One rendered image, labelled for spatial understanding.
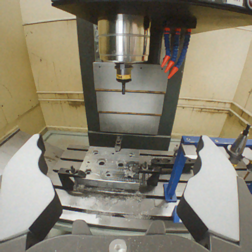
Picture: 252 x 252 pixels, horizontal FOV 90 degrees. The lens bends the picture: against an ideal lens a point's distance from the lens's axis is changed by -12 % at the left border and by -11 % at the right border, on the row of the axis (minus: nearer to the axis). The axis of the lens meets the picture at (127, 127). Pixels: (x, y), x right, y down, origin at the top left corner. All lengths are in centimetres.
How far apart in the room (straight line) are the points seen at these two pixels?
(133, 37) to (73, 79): 112
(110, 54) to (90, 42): 59
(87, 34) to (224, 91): 127
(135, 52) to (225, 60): 118
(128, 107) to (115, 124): 18
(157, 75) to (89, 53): 46
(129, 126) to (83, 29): 72
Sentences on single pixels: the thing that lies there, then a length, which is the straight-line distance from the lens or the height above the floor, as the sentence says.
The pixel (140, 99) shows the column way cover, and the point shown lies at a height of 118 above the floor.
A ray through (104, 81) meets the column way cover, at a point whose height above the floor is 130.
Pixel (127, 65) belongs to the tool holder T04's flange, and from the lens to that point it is 48.
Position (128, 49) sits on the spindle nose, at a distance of 42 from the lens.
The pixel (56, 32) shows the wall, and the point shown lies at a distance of 151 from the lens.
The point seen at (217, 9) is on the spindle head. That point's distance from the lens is 35.
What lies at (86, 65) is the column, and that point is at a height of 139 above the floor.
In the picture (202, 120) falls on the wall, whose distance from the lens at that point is 164.
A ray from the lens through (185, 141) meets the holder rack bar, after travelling 53.
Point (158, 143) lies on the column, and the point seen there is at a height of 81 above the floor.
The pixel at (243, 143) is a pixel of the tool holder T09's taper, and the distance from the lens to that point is 56.
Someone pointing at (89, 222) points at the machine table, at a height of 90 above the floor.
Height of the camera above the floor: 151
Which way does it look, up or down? 31 degrees down
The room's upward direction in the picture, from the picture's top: 1 degrees clockwise
